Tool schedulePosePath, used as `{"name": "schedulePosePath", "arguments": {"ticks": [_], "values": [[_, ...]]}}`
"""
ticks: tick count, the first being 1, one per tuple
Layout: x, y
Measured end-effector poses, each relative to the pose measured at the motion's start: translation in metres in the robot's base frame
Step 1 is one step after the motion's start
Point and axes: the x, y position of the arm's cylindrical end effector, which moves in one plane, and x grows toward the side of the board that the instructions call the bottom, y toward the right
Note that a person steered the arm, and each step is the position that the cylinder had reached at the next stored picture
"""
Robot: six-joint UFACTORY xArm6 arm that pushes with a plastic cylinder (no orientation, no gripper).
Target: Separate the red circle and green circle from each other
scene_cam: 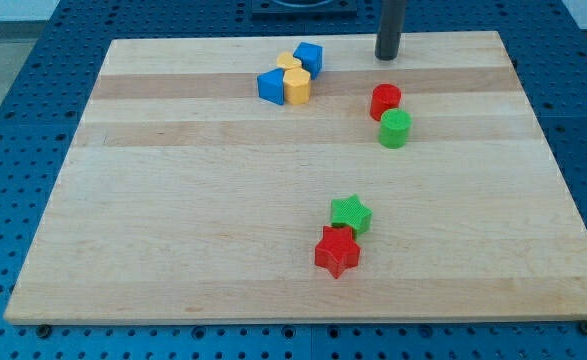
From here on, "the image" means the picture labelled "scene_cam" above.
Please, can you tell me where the blue wedge block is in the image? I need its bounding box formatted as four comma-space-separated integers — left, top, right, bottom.
257, 68, 284, 105

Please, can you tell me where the yellow hexagon block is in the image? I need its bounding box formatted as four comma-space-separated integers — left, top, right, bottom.
283, 68, 311, 105

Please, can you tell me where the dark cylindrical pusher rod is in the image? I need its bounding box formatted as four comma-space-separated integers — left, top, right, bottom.
375, 0, 408, 61

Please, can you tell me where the green cylinder block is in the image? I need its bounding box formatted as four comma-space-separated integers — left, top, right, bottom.
378, 108, 412, 149

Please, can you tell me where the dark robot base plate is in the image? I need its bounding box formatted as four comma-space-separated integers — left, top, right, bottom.
250, 0, 358, 19

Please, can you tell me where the yellow heart block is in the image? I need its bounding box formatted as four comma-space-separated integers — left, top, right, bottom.
276, 51, 302, 71

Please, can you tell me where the red cylinder block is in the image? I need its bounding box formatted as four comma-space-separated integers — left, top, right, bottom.
369, 83, 402, 121

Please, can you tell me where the green star block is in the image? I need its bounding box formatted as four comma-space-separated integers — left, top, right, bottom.
330, 194, 373, 238

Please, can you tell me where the red star block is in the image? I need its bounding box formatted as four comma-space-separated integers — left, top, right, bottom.
314, 226, 361, 279

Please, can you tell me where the blue cube block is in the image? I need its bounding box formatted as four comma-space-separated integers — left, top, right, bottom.
293, 42, 323, 80

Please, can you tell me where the light wooden board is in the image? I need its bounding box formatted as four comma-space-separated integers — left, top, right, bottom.
5, 31, 587, 325

